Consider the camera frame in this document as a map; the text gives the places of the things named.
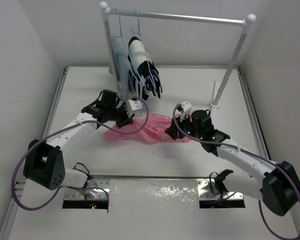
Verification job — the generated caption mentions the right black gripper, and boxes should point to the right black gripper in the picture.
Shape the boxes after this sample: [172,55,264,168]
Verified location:
[164,111,203,140]

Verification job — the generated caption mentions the pink t shirt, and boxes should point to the pink t shirt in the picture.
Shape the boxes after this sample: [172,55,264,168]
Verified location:
[102,115,191,144]

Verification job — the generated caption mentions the blue wire hanger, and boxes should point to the blue wire hanger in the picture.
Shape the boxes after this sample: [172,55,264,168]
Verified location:
[149,112,173,129]

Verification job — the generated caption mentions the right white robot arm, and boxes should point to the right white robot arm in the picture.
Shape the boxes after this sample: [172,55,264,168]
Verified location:
[165,102,300,216]

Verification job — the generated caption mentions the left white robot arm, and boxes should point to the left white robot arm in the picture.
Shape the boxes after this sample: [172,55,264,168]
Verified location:
[23,90,143,191]

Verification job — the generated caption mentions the blue hanger with striped garment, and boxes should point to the blue hanger with striped garment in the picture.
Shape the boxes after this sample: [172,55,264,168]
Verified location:
[128,9,162,94]

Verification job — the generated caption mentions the light blue hanging garment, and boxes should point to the light blue hanging garment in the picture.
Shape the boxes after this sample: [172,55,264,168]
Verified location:
[111,38,136,101]

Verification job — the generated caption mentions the black and white hanging garment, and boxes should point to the black and white hanging garment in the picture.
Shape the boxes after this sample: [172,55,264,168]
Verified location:
[128,36,163,101]

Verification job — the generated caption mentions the white clothes rack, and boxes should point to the white clothes rack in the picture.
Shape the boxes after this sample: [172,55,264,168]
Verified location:
[99,1,256,114]

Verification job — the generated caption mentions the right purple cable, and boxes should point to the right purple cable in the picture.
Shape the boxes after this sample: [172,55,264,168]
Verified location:
[172,103,300,240]

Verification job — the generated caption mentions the purple cable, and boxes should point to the purple cable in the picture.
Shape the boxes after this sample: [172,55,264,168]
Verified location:
[172,103,300,240]
[11,97,150,210]

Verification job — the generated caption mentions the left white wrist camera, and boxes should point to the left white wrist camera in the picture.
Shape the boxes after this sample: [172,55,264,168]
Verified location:
[125,99,144,117]

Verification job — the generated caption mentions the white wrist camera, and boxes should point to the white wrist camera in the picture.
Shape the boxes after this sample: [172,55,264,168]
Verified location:
[125,99,144,117]
[177,101,192,122]

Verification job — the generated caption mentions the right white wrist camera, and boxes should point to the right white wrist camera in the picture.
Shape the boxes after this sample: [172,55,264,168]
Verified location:
[177,101,192,122]

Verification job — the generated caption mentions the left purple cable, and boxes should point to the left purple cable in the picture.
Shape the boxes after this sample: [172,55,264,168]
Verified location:
[11,97,150,210]

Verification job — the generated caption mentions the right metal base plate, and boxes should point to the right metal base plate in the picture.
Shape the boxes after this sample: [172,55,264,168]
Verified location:
[196,177,244,201]

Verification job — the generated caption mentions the metal base plate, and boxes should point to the metal base plate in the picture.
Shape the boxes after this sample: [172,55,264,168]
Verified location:
[63,177,110,201]
[196,177,244,201]

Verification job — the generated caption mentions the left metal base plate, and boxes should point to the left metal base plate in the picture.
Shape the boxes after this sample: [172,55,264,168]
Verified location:
[63,177,110,201]

